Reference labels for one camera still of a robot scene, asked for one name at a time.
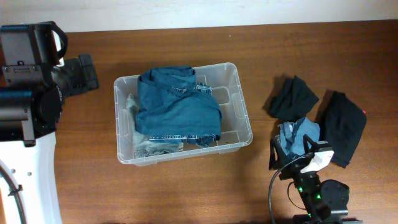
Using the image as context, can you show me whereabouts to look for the clear plastic storage bin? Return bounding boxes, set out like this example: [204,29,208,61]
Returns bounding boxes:
[113,62,253,166]

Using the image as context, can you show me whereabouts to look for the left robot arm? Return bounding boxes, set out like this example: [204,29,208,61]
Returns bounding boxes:
[1,54,99,223]

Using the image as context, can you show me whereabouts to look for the light blue cloth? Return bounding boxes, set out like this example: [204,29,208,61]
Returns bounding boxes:
[276,117,320,160]

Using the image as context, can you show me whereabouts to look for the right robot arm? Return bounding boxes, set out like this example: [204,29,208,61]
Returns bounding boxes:
[268,135,363,224]

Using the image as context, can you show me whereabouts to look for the light blue jeans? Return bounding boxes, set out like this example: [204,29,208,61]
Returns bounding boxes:
[126,94,183,159]

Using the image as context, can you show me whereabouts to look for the black cloth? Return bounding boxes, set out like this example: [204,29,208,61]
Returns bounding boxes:
[320,91,367,168]
[269,76,319,121]

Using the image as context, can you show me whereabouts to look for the dark blue jeans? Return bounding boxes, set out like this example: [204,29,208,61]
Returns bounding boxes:
[135,66,223,147]

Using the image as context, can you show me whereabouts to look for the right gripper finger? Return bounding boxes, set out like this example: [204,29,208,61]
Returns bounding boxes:
[269,139,288,170]
[303,134,319,152]

